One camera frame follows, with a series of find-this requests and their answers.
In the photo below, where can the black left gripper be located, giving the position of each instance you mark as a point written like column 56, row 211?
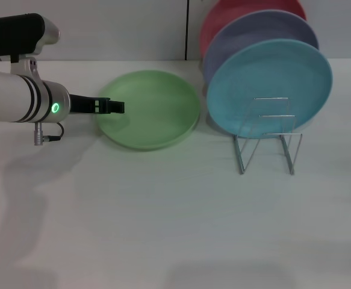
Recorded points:
column 85, row 104

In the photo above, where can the green plate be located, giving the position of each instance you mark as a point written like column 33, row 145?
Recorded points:
column 157, row 111

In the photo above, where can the red plate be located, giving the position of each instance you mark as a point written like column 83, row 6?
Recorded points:
column 223, row 15

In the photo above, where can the purple plate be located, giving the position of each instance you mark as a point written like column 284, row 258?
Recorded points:
column 253, row 33

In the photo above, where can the light blue plate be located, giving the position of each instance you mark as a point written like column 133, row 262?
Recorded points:
column 268, row 72

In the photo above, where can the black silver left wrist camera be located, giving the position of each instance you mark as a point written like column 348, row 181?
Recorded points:
column 12, row 33

